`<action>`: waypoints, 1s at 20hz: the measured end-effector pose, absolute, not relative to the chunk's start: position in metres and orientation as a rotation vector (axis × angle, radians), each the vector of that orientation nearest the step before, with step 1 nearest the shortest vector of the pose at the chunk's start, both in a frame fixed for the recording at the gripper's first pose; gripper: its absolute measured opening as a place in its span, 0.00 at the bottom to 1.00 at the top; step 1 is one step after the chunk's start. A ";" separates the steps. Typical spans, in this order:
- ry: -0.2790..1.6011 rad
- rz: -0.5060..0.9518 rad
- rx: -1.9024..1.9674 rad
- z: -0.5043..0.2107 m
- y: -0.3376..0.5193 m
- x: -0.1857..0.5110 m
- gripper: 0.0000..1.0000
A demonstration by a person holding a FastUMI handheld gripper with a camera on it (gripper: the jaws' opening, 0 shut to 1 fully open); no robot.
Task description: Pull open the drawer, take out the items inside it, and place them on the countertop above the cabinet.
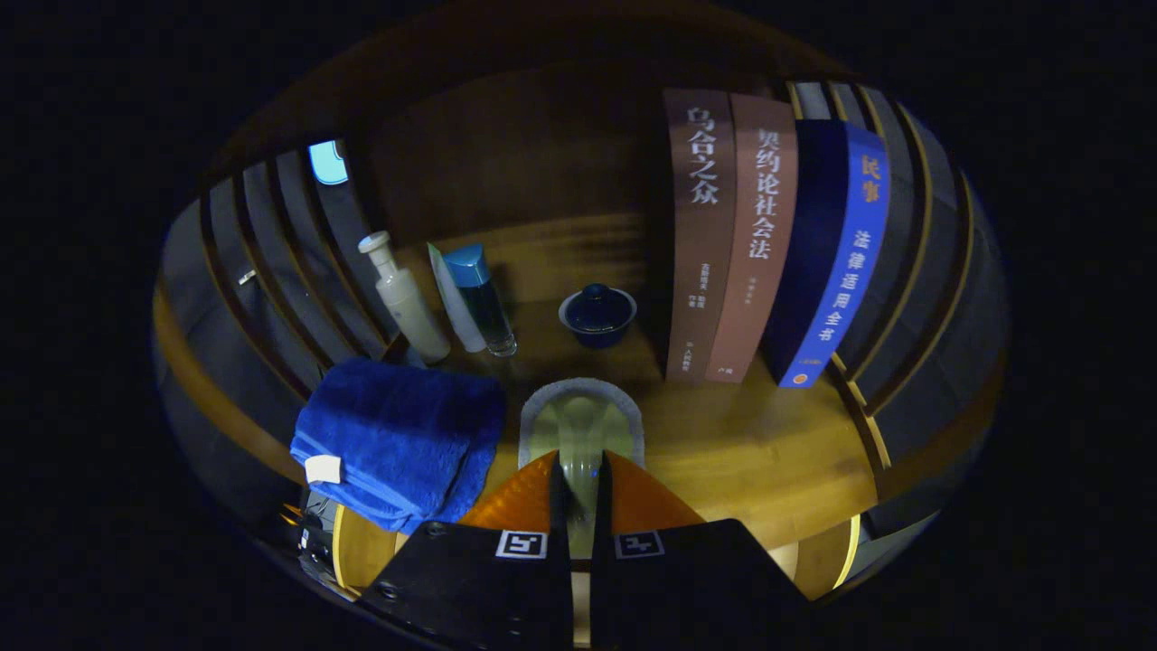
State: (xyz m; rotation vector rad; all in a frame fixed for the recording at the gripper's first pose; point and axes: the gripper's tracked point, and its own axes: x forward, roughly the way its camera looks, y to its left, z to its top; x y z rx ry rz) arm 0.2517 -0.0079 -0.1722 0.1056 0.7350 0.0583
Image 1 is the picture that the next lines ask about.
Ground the dark blue lidded teacup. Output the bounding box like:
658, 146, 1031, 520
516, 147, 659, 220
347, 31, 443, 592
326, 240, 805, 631
558, 283, 638, 350

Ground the blue folded towel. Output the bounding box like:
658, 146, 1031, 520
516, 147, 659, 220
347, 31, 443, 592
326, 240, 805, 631
289, 357, 507, 536

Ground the blue book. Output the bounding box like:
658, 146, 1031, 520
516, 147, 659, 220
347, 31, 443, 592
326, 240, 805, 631
762, 118, 892, 390

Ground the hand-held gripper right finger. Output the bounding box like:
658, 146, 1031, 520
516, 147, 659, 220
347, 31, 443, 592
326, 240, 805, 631
589, 449, 814, 650

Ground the teal capped bottle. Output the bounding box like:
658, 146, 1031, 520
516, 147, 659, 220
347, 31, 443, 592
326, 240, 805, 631
443, 244, 519, 358

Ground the yellow-green brush with white pad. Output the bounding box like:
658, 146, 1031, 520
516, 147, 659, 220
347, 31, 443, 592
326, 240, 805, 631
518, 377, 646, 561

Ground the white pump bottle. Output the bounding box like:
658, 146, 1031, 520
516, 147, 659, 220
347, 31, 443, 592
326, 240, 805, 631
357, 231, 452, 364

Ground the white and green box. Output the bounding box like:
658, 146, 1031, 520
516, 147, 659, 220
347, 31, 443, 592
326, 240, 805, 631
427, 242, 487, 354

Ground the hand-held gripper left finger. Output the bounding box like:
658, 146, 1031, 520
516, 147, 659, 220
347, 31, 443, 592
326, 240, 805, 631
357, 449, 575, 650

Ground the wooden countertop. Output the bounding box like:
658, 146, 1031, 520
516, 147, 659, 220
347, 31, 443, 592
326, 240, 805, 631
298, 217, 882, 552

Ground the brown book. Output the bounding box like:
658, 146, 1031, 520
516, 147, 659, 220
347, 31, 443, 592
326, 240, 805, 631
663, 88, 738, 383
705, 93, 799, 385

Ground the wooden cabinet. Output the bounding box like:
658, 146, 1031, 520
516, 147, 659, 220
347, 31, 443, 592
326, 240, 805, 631
154, 9, 1009, 543

